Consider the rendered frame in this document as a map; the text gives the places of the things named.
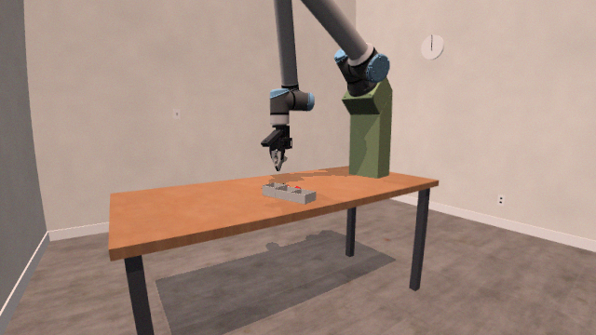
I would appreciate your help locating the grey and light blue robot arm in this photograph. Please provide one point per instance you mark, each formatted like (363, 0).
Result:
(370, 66)

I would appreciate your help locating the white rack of labelled bins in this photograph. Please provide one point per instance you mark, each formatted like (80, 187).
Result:
(282, 191)

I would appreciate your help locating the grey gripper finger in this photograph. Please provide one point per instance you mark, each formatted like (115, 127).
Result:
(274, 157)
(281, 157)

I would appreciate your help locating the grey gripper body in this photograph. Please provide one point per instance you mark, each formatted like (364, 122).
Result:
(284, 139)

